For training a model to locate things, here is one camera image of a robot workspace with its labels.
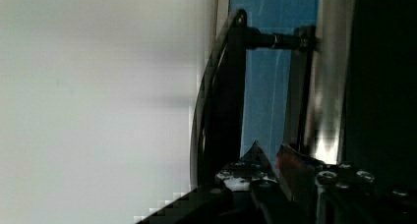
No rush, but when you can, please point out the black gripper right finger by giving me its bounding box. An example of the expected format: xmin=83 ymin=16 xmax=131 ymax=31
xmin=276 ymin=143 xmax=325 ymax=201

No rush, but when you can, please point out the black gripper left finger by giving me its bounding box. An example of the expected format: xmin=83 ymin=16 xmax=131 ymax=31
xmin=214 ymin=140 xmax=278 ymax=192

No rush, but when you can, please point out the silver black toaster oven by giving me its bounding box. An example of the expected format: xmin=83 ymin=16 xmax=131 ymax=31
xmin=190 ymin=0 xmax=416 ymax=189

